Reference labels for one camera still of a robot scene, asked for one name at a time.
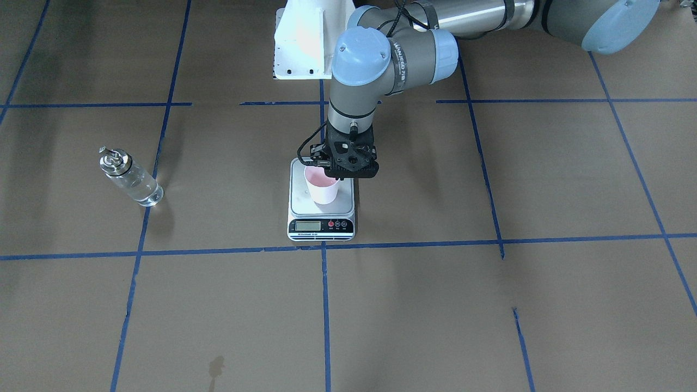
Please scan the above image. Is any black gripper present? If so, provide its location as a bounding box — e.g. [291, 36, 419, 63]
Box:
[309, 124, 379, 180]

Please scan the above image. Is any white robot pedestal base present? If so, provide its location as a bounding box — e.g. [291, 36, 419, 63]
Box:
[273, 1, 356, 80]

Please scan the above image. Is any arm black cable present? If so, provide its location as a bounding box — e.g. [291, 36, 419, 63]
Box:
[296, 0, 436, 166]

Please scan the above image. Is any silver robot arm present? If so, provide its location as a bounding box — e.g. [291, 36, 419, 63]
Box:
[299, 1, 659, 179]

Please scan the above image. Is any digital kitchen scale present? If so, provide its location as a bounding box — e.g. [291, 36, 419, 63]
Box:
[287, 158, 356, 241]

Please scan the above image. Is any pink plastic cup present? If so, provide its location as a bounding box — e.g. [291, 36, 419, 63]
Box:
[303, 166, 340, 204]

